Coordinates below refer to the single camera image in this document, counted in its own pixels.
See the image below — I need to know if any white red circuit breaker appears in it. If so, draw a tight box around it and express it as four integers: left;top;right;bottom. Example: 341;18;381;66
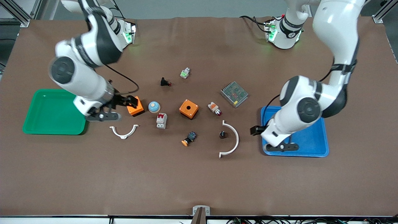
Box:
156;113;168;129

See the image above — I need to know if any orange button box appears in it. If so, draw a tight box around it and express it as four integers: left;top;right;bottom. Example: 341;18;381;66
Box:
179;99;199;120
126;96;145;117

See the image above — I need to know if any green plastic tray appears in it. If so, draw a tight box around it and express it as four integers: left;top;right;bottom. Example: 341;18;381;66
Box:
22;89;87;135

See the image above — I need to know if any blue plastic tray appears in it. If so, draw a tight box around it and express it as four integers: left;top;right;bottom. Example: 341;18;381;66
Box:
261;106;329;157

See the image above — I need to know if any metal mesh power supply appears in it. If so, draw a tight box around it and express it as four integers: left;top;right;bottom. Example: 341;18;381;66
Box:
220;81;249;108

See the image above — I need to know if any red white indicator lamp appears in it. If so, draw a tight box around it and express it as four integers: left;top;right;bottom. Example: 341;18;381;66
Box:
208;101;223;116

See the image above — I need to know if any orange head push button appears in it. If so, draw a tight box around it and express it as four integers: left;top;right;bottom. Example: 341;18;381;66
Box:
181;131;197;147

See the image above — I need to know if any brown table mat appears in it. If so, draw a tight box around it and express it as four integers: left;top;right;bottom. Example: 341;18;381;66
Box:
0;16;398;217

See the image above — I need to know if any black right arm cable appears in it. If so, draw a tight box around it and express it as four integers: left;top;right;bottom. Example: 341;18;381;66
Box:
104;64;140;95

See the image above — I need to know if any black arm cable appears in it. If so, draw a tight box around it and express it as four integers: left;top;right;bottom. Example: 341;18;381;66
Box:
104;64;140;95
262;67;335;126

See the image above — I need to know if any large white curved bracket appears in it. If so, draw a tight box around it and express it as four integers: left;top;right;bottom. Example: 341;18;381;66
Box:
219;120;239;159

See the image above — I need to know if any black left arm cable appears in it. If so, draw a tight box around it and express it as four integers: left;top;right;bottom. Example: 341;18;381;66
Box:
262;67;335;126

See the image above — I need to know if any small white curved bracket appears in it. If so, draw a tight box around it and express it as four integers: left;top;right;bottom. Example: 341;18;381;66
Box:
109;124;139;140

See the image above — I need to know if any grey metal clamp bracket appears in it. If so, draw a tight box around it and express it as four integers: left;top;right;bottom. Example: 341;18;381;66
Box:
192;205;211;224

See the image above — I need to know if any black base cable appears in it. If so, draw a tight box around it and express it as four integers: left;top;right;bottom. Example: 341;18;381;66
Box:
239;15;285;33

